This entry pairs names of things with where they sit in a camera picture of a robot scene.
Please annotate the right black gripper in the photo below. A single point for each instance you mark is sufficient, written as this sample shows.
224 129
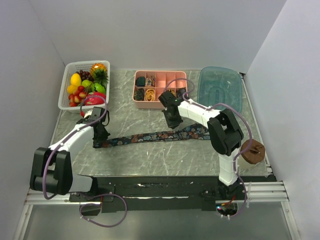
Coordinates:
172 124

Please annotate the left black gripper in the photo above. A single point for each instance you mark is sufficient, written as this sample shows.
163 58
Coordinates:
98 140

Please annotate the dark floral patterned necktie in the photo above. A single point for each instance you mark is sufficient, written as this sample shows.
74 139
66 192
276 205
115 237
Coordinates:
192 132

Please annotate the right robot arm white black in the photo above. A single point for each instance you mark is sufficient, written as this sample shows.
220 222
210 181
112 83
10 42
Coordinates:
224 131

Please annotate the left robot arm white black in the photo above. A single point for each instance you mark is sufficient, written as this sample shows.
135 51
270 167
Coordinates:
52 172

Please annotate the rolled dark patterned tie right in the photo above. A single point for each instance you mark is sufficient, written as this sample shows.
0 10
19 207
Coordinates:
180 92

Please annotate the rolled dark patterned tie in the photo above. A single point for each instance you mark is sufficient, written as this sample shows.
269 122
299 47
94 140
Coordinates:
139 94
180 92

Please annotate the rolled yellow tie left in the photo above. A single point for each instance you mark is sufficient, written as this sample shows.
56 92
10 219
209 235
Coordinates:
150 95

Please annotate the pink dragon fruit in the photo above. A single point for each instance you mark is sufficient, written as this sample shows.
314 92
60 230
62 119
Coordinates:
94 98

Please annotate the rolled dark patterned tie left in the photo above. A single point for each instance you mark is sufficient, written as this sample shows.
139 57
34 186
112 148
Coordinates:
139 94

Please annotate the pink compartment organizer box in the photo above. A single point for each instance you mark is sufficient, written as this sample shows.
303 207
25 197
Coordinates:
164 80

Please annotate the rolled colourful dotted tie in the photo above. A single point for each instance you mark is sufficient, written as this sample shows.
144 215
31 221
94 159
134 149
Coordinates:
150 81

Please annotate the red cherry bunch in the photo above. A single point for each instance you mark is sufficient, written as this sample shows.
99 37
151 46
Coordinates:
77 97

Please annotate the rolled dark green tie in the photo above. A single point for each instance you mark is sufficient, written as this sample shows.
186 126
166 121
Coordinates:
140 81

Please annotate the teal translucent plastic tub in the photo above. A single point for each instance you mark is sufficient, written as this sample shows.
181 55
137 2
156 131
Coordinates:
220 85

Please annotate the light green pear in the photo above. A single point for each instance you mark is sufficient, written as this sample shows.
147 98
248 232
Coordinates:
86 83

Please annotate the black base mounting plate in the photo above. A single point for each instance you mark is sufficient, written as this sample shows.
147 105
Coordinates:
148 193

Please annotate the yellow lemon lower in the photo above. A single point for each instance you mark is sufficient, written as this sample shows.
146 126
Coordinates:
71 89

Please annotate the yellow lemon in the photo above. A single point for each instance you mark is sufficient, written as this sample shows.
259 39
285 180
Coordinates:
76 79
71 89

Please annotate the yellow lemon upper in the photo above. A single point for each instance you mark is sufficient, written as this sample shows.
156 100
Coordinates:
76 79

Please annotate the dark purple grapes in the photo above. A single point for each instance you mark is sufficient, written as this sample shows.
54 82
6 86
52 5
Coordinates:
85 75

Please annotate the orange pineapple with leaves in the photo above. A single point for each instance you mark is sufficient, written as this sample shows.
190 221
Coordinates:
99 73

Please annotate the white plastic fruit basket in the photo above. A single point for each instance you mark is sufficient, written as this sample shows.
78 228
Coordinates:
70 69

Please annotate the brown lidded white cup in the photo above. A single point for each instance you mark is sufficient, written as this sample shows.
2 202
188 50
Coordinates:
254 155

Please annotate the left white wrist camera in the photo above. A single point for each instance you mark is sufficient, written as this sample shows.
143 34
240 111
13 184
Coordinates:
86 114

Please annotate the aluminium rail frame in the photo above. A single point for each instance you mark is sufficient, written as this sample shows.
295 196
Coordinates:
257 189

